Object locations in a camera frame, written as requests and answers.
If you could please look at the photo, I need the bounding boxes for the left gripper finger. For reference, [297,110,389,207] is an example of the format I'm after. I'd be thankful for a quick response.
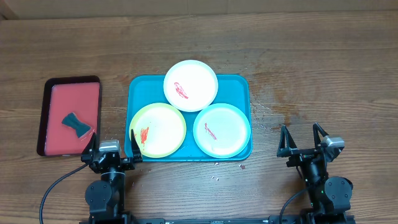
[81,133,96,159]
[130,129,142,163]

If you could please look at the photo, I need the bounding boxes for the light blue plate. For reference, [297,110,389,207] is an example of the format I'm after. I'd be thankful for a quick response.
[193,103,251,159]

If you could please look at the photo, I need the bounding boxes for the red tray with dark rim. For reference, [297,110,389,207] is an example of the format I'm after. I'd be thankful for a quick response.
[36,75,102,156]

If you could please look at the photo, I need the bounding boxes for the teal plastic tray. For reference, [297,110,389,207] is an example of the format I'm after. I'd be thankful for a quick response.
[124,74,251,162]

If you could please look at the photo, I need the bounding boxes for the dark green sponge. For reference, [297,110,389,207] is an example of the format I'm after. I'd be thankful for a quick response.
[62,113,91,138]

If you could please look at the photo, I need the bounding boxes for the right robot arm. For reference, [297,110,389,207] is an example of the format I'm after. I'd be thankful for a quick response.
[269,123,355,223]

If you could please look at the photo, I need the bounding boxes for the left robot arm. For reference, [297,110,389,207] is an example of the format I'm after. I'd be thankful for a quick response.
[81,134,142,224]

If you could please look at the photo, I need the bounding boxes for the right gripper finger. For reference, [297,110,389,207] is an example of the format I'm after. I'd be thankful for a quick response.
[277,125,297,157]
[313,123,328,146]

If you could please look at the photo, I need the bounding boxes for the yellow-green plate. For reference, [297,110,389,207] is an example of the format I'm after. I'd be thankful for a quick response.
[128,103,187,159]

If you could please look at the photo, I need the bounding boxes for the white plate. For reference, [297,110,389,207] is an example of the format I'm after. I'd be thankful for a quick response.
[163,60,218,112]

